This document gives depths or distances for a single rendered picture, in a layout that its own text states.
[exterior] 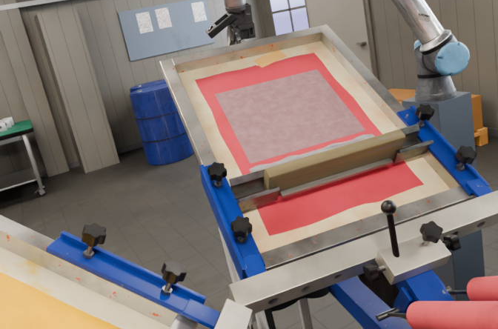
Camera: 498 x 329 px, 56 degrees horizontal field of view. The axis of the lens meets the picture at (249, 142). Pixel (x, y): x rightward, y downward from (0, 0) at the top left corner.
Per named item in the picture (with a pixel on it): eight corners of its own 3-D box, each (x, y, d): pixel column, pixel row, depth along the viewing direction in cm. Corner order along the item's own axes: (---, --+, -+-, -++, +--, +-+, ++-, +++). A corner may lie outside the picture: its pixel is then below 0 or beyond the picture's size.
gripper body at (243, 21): (256, 39, 166) (253, 5, 160) (233, 44, 164) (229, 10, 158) (248, 33, 172) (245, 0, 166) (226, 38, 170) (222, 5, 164)
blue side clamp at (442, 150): (392, 128, 131) (397, 109, 126) (407, 124, 132) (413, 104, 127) (462, 209, 111) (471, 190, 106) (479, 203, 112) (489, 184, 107)
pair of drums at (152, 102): (180, 137, 760) (165, 76, 734) (213, 150, 640) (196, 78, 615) (130, 153, 726) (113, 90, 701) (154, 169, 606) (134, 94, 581)
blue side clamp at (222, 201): (201, 183, 117) (198, 164, 112) (220, 178, 119) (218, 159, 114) (242, 287, 98) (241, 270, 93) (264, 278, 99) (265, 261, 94)
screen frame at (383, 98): (161, 70, 149) (159, 61, 146) (325, 33, 163) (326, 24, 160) (248, 284, 97) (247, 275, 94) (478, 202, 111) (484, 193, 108)
